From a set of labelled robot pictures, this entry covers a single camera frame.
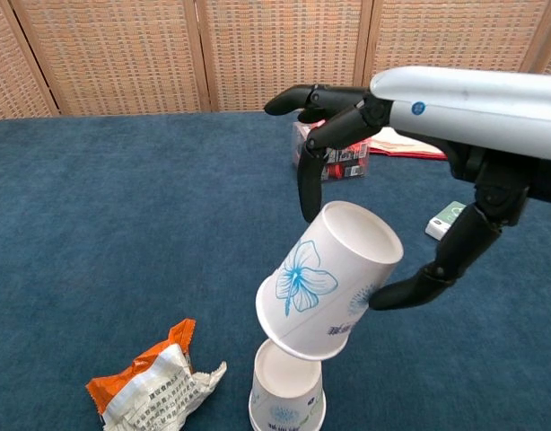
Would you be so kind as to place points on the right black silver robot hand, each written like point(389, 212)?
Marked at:
point(459, 108)

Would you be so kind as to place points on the white paper cup butterfly print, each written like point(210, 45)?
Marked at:
point(329, 278)

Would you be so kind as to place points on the white paper cup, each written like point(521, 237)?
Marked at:
point(284, 381)
point(256, 427)

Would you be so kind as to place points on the red certificate folder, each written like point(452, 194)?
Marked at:
point(405, 146)

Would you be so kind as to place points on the green tissue pack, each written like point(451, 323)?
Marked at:
point(441, 224)

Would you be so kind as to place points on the clear plastic box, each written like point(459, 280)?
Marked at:
point(347, 168)

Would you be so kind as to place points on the rattan folding screen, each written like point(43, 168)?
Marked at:
point(123, 54)

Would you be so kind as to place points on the blue felt table cloth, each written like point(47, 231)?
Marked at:
point(123, 224)

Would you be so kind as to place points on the orange white snack wrapper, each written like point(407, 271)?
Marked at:
point(154, 395)

